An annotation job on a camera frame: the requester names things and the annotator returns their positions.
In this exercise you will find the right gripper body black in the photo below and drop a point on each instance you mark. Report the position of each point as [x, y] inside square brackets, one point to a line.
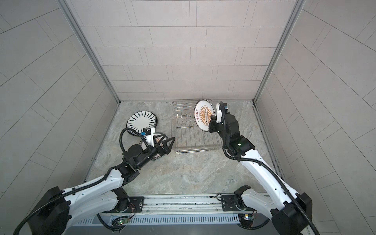
[215, 127]

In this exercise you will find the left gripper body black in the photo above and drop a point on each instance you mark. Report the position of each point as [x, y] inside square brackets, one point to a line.
[148, 154]

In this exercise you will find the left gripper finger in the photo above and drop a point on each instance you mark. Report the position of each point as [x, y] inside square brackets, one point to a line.
[166, 145]
[158, 139]

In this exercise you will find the black white striped plate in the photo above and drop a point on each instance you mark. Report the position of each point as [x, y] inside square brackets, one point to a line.
[141, 120]

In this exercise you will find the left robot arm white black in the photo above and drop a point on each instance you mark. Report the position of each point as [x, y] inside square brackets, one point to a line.
[59, 209]

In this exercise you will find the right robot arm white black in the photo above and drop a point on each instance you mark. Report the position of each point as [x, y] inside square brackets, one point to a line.
[289, 211]

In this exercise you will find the left circuit board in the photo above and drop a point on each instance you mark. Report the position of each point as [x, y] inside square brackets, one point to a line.
[120, 222]

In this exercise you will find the circuit board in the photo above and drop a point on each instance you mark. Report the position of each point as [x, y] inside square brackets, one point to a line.
[120, 222]
[246, 221]

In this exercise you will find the right circuit board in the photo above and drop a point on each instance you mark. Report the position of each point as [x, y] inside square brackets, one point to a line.
[246, 221]

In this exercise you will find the right corner aluminium profile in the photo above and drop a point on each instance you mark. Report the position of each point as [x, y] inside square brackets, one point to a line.
[283, 39]

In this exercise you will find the corner aluminium profile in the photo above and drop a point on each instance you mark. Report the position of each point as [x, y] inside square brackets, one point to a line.
[86, 46]
[283, 39]

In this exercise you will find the left corner aluminium profile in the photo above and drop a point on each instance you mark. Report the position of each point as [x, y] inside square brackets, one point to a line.
[86, 46]

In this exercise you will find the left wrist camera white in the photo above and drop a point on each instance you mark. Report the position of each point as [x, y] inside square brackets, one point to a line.
[149, 136]

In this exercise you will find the metal wire dish rack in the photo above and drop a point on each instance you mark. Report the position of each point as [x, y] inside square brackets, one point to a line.
[189, 137]

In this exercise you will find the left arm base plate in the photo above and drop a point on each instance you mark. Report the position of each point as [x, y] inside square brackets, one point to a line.
[133, 204]

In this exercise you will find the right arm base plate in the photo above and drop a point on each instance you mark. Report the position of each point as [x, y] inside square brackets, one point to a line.
[228, 203]

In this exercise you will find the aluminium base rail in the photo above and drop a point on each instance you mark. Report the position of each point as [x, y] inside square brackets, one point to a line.
[175, 204]

